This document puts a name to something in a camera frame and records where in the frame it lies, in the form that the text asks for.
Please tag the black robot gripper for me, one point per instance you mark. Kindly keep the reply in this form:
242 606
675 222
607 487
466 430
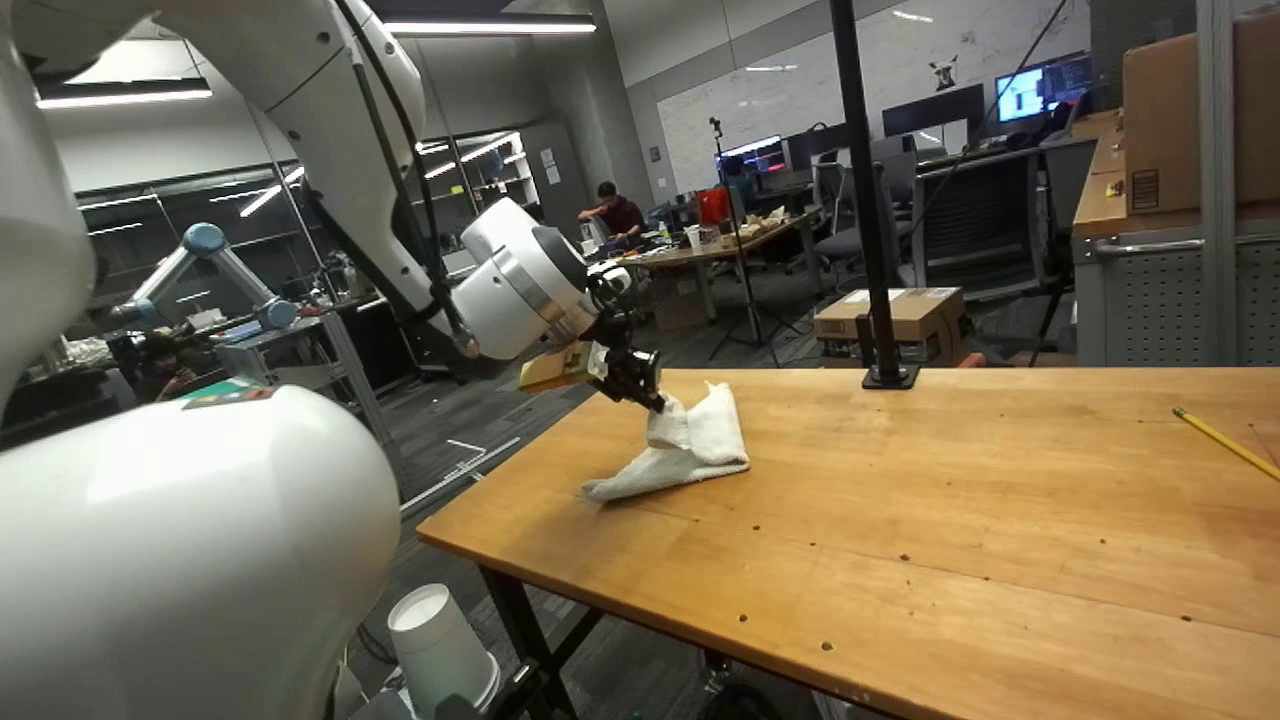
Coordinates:
613 361

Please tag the white cloth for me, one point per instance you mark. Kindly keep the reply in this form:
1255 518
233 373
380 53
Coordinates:
682 444

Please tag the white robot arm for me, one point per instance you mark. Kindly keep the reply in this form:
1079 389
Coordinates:
208 556

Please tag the blue grey background robot arm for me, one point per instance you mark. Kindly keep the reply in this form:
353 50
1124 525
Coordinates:
207 247

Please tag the person in red shirt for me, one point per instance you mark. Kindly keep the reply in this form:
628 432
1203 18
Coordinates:
617 212

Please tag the wooden office desk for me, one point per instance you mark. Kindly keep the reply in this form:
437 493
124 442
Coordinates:
734 251

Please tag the computer monitor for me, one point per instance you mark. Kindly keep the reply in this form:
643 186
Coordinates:
1041 91

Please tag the grey drawer cabinet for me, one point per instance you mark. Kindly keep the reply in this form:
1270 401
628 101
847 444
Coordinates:
1141 289

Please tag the yellow pencil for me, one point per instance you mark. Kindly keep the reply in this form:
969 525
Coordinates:
1231 444

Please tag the large cardboard box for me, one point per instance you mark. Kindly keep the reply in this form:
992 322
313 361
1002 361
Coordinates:
1163 117

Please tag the black vertical camera pole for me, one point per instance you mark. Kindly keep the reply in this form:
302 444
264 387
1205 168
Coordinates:
885 373

